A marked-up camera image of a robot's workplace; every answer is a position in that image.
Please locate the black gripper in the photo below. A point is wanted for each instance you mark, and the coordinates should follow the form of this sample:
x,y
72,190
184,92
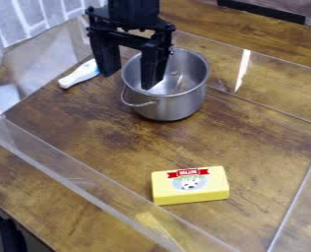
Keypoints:
x,y
131,21

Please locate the yellow butter block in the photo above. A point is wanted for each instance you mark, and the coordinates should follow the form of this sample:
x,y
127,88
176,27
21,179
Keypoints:
x,y
189,185

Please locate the stainless steel pot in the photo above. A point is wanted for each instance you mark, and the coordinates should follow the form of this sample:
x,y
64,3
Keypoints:
x,y
176,98

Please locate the white curtain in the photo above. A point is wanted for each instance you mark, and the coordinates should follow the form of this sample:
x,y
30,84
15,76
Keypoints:
x,y
25,18

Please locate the clear acrylic barrier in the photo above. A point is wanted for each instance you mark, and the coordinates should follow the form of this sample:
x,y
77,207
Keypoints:
x,y
78,154

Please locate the black bar at table edge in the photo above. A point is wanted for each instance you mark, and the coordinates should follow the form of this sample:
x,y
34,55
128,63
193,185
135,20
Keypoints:
x,y
263,11

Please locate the black table leg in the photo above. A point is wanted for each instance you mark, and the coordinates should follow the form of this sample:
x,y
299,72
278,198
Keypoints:
x,y
13,238

